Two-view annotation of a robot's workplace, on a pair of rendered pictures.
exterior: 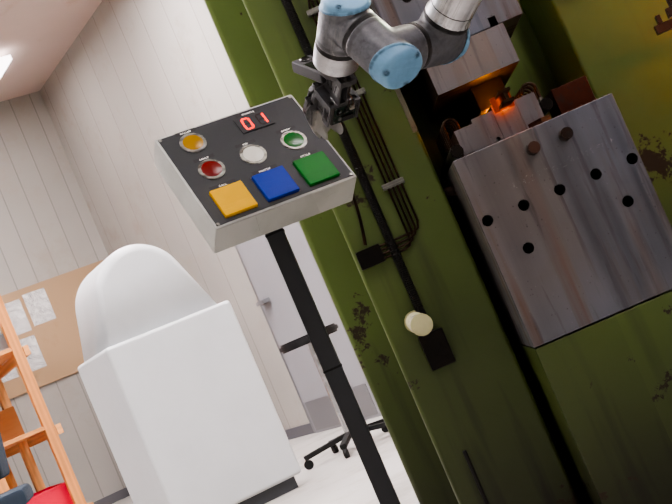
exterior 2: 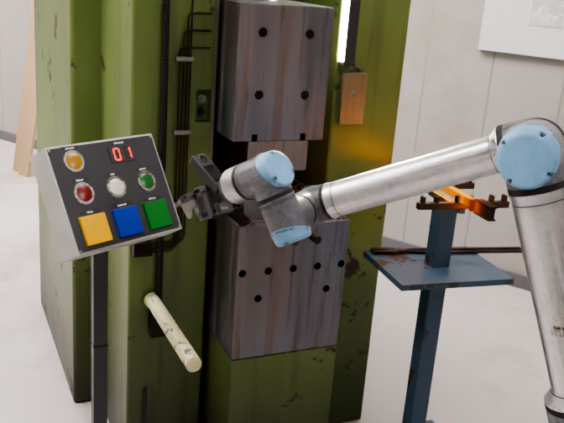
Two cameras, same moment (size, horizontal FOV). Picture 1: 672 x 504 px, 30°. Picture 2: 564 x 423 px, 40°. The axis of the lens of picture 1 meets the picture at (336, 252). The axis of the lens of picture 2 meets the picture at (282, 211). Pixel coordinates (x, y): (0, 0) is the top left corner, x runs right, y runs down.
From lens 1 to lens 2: 134 cm
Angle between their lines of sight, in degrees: 33
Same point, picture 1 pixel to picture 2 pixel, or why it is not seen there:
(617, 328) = (283, 361)
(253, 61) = (88, 25)
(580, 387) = (246, 389)
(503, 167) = (268, 242)
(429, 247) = (182, 253)
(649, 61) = not seen: hidden behind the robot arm
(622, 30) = (359, 159)
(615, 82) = not seen: hidden behind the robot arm
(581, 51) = (331, 163)
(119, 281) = not seen: outside the picture
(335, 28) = (262, 188)
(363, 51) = (277, 219)
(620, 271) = (301, 328)
